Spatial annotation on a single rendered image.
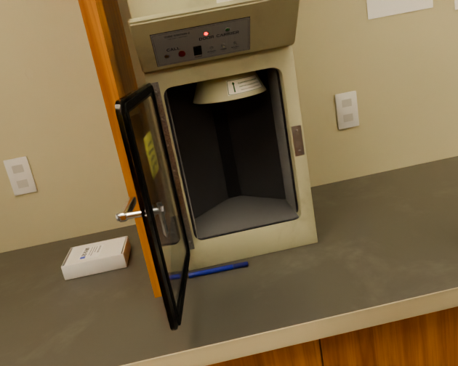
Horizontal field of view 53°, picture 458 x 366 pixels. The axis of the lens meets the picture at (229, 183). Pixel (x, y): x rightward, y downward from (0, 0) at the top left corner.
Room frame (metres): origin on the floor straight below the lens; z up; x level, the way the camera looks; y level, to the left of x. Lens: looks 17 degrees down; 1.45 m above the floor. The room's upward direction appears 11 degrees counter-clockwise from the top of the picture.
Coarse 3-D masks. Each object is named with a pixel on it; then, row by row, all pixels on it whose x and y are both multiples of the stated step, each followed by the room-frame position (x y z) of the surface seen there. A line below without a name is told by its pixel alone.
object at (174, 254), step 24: (120, 120) 0.68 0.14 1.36; (144, 120) 0.83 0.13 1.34; (144, 144) 0.78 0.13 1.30; (144, 168) 0.74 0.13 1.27; (168, 168) 0.96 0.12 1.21; (168, 192) 0.90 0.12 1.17; (144, 216) 0.68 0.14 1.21; (168, 216) 0.84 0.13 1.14; (168, 240) 0.79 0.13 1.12; (168, 264) 0.74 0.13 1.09; (168, 312) 0.68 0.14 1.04
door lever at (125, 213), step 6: (132, 198) 0.79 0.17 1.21; (126, 204) 0.76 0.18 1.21; (132, 204) 0.77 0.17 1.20; (126, 210) 0.74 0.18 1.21; (132, 210) 0.76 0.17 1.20; (138, 210) 0.73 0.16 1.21; (120, 216) 0.72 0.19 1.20; (126, 216) 0.72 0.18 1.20; (132, 216) 0.72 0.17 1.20; (138, 216) 0.72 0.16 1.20
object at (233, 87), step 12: (252, 72) 1.08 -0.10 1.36; (204, 84) 1.07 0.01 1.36; (216, 84) 1.05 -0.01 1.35; (228, 84) 1.04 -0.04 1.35; (240, 84) 1.04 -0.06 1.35; (252, 84) 1.05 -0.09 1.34; (204, 96) 1.05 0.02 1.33; (216, 96) 1.04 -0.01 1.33; (228, 96) 1.03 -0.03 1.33; (240, 96) 1.03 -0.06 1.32
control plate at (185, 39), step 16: (176, 32) 0.92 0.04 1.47; (192, 32) 0.92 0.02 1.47; (224, 32) 0.94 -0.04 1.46; (240, 32) 0.95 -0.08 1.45; (160, 48) 0.94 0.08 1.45; (176, 48) 0.94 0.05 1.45; (192, 48) 0.95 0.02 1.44; (208, 48) 0.96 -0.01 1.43; (224, 48) 0.97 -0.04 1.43; (240, 48) 0.98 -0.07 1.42; (160, 64) 0.97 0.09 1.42
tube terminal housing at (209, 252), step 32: (128, 0) 1.00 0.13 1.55; (160, 0) 1.01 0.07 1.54; (192, 0) 1.01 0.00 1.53; (192, 64) 1.01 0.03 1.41; (224, 64) 1.01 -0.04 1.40; (256, 64) 1.02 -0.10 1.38; (288, 64) 1.02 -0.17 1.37; (288, 96) 1.02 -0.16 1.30; (288, 128) 1.05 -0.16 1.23; (288, 224) 1.02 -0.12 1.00; (192, 256) 1.00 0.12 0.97; (224, 256) 1.01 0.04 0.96
